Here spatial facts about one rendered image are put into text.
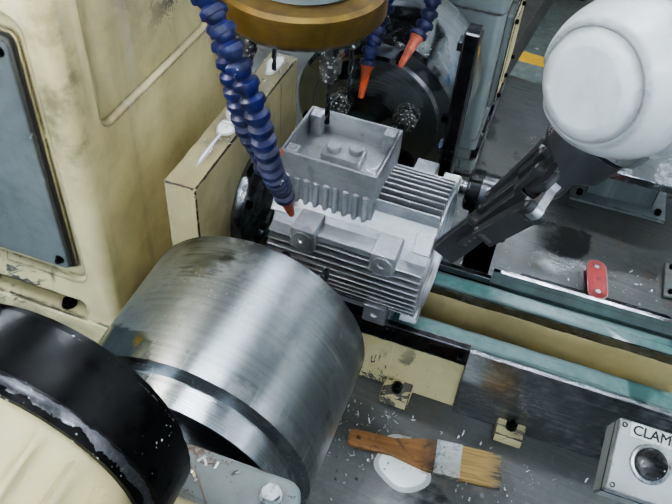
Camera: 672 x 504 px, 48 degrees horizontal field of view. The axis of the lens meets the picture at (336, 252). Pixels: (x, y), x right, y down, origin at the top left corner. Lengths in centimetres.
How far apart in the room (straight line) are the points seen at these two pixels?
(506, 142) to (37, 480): 126
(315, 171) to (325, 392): 28
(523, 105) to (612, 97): 119
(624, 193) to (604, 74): 99
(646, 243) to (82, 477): 115
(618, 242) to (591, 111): 92
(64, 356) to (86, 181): 48
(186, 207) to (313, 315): 22
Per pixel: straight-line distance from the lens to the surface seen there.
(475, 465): 103
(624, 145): 49
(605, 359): 110
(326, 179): 87
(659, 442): 79
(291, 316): 69
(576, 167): 73
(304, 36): 74
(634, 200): 146
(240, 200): 94
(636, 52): 47
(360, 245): 88
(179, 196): 84
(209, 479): 59
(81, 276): 101
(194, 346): 65
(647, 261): 137
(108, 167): 90
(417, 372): 104
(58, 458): 41
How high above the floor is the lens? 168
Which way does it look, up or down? 45 degrees down
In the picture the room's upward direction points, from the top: 5 degrees clockwise
